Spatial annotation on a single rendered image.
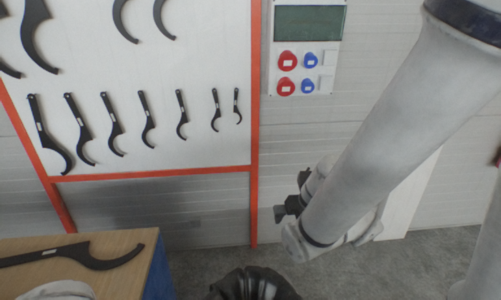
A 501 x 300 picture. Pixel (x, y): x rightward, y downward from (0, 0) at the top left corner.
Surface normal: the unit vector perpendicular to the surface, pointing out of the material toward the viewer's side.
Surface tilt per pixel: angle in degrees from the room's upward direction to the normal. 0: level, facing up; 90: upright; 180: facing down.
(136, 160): 90
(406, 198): 90
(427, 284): 0
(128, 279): 0
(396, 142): 100
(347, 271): 0
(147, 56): 90
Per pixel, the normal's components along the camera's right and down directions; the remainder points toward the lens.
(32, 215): 0.10, 0.48
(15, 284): 0.00, -0.88
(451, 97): -0.44, 0.62
